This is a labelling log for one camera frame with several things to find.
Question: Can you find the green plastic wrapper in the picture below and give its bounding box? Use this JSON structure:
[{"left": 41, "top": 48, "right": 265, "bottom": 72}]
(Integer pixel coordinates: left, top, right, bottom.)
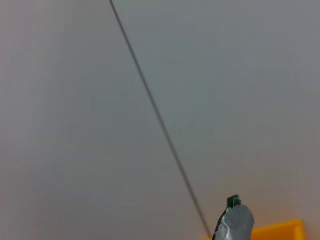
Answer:
[{"left": 211, "top": 194, "right": 255, "bottom": 240}]

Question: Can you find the yellow plastic bin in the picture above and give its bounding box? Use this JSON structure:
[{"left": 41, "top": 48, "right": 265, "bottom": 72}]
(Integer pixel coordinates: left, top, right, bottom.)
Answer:
[{"left": 202, "top": 218, "right": 306, "bottom": 240}]

